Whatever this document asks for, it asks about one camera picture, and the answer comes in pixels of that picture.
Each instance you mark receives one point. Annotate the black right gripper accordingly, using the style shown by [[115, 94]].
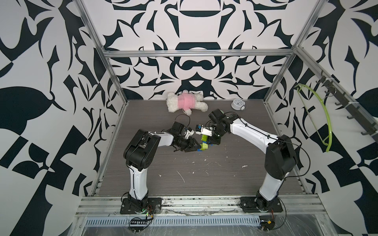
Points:
[[214, 141]]

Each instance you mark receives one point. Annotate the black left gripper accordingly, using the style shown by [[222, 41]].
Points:
[[190, 146]]

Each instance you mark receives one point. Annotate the light lime lego brick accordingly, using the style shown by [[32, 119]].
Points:
[[204, 146]]

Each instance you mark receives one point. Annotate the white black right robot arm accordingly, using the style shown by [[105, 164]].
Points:
[[280, 155]]

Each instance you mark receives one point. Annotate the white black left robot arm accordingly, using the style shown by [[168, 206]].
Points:
[[141, 150]]

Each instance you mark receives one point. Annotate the white alarm clock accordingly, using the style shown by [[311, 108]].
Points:
[[238, 105]]

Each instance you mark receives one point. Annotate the white plush teddy pink shirt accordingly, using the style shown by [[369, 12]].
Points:
[[186, 101]]

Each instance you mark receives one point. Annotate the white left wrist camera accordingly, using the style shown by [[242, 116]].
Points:
[[189, 133]]

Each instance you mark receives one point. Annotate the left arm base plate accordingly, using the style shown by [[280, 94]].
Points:
[[134, 206]]

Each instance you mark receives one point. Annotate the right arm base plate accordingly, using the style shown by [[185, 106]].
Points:
[[260, 205]]

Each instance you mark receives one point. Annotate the black wall hook rack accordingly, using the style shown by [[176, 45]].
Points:
[[345, 101]]

